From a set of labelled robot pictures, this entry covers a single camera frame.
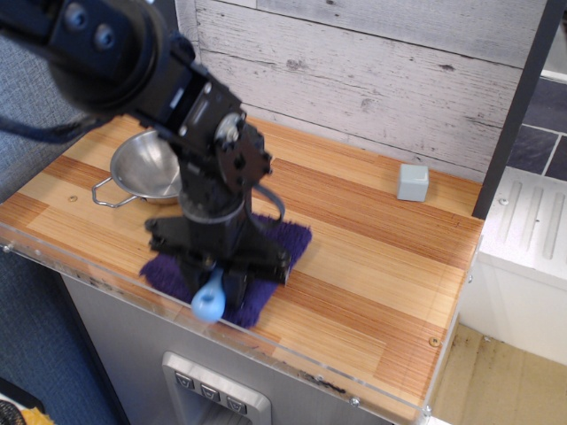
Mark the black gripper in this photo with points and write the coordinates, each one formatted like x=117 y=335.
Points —
x=234 y=242

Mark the blue handled grey spoon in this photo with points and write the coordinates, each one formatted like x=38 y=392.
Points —
x=209 y=303

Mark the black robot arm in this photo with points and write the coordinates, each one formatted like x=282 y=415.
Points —
x=111 y=58

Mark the purple terry cloth napkin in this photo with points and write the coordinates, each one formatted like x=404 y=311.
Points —
x=163 y=274

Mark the silver dispenser button panel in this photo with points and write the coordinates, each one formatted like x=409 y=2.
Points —
x=202 y=396

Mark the clear acrylic table guard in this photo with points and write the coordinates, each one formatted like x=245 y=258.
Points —
x=356 y=335

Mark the small grey cube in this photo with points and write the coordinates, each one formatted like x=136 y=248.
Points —
x=413 y=183

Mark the yellow black object corner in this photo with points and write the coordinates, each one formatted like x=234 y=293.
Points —
x=14 y=413

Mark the white ridged drainboard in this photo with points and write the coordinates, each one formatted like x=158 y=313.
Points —
x=526 y=223

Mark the stainless steel handled bowl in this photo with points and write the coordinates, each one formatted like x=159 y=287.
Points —
x=146 y=168

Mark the dark right shelf post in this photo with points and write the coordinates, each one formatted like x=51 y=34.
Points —
x=537 y=55

